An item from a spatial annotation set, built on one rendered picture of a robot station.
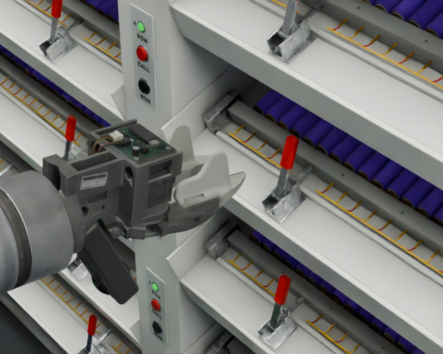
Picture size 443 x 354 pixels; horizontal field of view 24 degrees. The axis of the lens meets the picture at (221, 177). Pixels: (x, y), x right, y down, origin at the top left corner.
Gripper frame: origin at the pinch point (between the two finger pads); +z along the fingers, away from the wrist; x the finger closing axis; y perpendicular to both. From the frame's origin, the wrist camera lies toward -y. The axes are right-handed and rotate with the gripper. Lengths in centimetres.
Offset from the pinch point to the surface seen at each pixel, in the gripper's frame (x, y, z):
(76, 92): 37.0, -9.9, 8.8
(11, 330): 71, -80, 21
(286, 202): -1.0, -5.6, 9.2
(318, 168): -1.2, -2.6, 13.3
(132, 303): 32, -45, 17
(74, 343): 48, -66, 19
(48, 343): 62, -78, 23
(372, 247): -11.2, -6.1, 11.7
